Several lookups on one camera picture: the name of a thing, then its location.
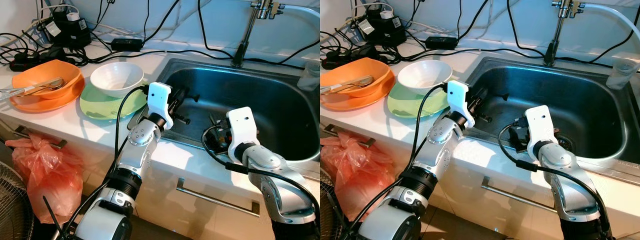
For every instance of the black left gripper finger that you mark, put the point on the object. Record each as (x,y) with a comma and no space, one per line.
(484,118)
(182,119)
(484,93)
(191,96)

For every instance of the white bowl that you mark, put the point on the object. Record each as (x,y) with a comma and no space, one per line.
(422,72)
(115,75)

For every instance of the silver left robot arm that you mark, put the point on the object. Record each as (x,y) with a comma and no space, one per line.
(137,145)
(440,142)

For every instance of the round metal sink drain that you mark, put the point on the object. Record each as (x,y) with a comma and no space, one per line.
(565,144)

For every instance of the steel sink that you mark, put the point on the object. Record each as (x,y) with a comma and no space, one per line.
(270,100)
(590,100)

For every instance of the black power adapter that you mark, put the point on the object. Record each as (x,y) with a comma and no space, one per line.
(127,44)
(441,42)

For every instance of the green plate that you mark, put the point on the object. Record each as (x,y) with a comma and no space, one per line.
(97,109)
(405,106)

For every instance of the chrome faucet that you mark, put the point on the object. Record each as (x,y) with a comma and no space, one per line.
(248,40)
(556,40)

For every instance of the white sink cabinet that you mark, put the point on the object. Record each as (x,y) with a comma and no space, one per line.
(200,220)
(500,220)

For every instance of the clear plastic cup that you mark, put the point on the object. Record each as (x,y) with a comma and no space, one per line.
(621,75)
(310,77)

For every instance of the orange plate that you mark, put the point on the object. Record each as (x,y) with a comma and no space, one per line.
(55,105)
(365,103)

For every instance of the metal spoon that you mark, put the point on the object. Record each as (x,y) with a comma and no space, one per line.
(55,84)
(365,81)

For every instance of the black device with white labels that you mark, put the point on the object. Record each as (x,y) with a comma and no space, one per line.
(385,32)
(70,35)

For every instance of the orange bowl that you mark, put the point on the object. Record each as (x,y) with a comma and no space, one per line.
(350,67)
(45,70)

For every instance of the black power strip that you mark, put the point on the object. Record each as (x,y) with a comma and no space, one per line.
(30,59)
(350,55)

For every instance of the red plastic bag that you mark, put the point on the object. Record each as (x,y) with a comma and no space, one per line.
(360,175)
(50,175)

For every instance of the black fan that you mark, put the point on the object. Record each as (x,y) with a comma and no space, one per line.
(12,210)
(330,215)

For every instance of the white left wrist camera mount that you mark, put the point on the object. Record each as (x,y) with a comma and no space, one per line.
(160,100)
(459,97)

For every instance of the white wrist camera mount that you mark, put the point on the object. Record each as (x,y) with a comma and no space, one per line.
(459,97)
(160,100)
(541,127)
(242,130)

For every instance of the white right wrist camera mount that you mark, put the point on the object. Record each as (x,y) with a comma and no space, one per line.
(541,127)
(242,130)

